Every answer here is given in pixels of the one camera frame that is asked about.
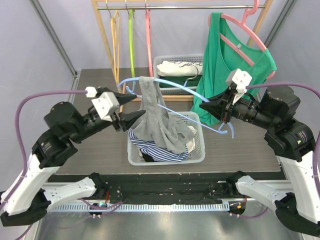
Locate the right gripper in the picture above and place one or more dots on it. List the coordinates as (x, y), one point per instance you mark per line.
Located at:
(225, 107)

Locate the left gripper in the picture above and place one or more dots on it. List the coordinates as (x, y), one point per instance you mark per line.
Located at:
(128, 117)

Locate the grey tank top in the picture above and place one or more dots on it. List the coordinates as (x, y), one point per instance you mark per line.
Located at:
(156, 124)

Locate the blue plastic hanger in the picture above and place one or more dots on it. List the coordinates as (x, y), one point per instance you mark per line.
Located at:
(192, 92)

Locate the black tank top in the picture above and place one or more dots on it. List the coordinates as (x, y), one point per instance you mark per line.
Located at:
(147, 158)

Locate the blue white striped tank top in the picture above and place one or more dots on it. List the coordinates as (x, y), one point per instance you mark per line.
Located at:
(157, 153)

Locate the green tank top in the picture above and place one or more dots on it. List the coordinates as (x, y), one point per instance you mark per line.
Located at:
(220, 60)

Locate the yellow plastic hanger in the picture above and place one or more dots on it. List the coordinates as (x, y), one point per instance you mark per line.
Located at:
(115, 34)

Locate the pink hanger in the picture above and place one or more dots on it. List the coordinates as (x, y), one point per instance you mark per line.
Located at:
(225, 52)
(148, 42)

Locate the lime green hanger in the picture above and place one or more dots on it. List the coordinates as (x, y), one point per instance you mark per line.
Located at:
(131, 38)

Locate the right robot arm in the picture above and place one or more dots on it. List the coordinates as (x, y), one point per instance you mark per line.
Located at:
(292, 141)

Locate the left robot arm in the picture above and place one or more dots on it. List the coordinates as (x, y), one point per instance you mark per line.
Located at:
(27, 201)

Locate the white plastic laundry basket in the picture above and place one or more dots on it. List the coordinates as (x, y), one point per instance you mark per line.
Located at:
(196, 156)

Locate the dark green folded cloth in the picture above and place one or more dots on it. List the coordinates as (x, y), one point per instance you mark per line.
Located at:
(180, 80)

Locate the white cloth in back basket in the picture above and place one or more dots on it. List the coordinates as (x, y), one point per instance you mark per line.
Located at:
(179, 68)

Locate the wooden clothes rack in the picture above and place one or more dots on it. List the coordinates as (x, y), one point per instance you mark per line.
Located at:
(105, 37)

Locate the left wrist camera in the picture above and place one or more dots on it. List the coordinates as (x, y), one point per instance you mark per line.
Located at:
(104, 102)

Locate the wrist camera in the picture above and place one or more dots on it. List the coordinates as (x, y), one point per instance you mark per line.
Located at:
(104, 102)
(238, 80)

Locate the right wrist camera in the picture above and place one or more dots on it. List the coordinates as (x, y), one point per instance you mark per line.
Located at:
(238, 80)

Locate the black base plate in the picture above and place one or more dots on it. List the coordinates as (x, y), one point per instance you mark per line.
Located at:
(169, 188)

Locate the white slotted cable duct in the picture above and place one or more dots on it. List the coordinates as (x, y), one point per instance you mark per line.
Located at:
(139, 208)

